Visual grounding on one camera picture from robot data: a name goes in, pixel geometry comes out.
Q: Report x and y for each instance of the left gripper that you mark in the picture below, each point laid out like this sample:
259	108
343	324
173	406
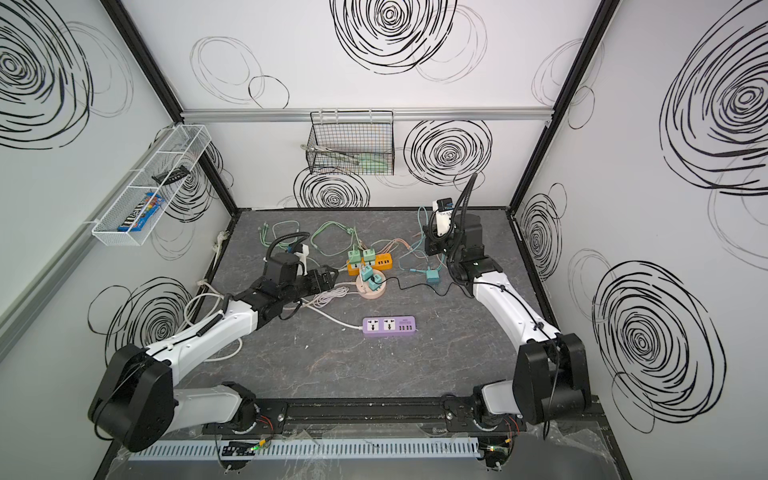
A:
324	279

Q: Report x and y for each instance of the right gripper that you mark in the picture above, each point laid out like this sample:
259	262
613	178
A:
432	238

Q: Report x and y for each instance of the teal charger plug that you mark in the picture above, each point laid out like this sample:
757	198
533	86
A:
367	273
432	276

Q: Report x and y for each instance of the pink round power strip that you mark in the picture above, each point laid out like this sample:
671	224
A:
372	288

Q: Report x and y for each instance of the orange power strip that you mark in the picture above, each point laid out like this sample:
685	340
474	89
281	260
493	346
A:
382	262

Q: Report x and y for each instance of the purple power strip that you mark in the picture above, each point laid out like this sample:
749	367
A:
393	326

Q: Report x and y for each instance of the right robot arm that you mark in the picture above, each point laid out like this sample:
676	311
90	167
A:
551	376

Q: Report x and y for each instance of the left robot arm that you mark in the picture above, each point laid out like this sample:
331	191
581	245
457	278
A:
138	400

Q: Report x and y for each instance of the green item in basket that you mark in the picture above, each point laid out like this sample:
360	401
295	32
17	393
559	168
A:
373	163

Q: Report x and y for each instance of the black remote control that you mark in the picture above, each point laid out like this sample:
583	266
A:
171	176

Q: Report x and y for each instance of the blue candy pack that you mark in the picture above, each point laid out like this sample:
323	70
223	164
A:
149	204

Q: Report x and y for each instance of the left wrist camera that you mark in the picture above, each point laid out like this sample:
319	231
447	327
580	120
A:
302	252

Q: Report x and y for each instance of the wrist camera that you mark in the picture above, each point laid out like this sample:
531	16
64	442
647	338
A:
442	213
302	252

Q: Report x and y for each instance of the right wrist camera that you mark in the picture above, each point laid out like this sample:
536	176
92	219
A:
442	213

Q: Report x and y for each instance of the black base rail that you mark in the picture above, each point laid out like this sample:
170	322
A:
447	413

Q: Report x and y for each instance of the black wire basket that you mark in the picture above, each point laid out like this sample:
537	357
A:
336	137

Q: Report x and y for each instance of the white wire shelf basket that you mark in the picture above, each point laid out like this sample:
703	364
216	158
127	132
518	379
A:
185	200

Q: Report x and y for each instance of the grey cable duct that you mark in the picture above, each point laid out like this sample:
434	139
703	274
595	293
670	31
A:
302	449

